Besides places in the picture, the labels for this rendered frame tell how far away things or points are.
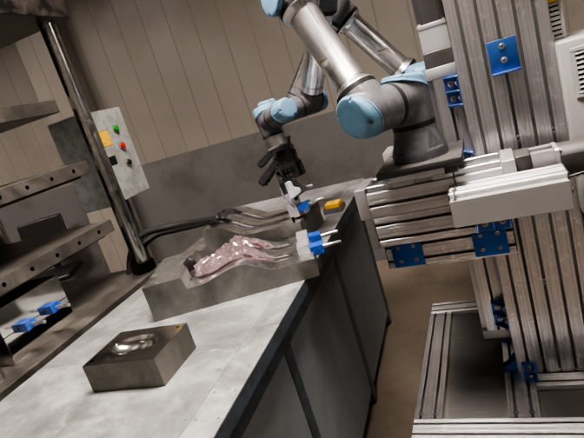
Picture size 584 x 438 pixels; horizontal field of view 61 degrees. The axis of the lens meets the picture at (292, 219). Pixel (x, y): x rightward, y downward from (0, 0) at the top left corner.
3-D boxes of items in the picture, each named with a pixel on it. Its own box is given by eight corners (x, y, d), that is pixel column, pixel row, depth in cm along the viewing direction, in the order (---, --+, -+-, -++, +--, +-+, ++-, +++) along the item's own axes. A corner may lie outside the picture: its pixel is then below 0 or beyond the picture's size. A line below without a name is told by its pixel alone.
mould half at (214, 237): (323, 221, 194) (314, 189, 190) (307, 246, 170) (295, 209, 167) (214, 243, 211) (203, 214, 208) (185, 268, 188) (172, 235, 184)
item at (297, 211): (328, 203, 173) (321, 189, 173) (324, 206, 169) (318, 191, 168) (295, 216, 178) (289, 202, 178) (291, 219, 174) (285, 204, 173)
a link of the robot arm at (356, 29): (421, 105, 186) (309, 7, 178) (413, 103, 200) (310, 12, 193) (443, 80, 183) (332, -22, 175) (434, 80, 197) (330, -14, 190)
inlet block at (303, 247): (342, 246, 150) (337, 230, 149) (344, 251, 145) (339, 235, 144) (301, 258, 151) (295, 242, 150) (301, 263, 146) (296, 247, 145)
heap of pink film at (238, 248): (276, 244, 162) (268, 222, 160) (275, 262, 145) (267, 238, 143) (202, 265, 164) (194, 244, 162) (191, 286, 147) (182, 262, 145)
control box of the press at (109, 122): (226, 375, 264) (124, 104, 228) (201, 414, 237) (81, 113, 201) (191, 378, 271) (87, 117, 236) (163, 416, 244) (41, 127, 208)
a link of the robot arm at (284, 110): (301, 90, 162) (286, 102, 171) (273, 99, 156) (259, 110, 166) (310, 113, 162) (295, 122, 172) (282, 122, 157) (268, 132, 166)
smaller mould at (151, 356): (196, 347, 120) (187, 321, 119) (165, 386, 107) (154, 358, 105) (130, 355, 127) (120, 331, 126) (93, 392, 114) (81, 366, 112)
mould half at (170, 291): (315, 247, 166) (305, 216, 163) (319, 275, 141) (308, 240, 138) (175, 288, 170) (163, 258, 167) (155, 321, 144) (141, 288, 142)
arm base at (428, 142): (449, 144, 142) (442, 110, 139) (447, 155, 128) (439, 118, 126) (398, 155, 148) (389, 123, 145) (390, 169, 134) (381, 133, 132)
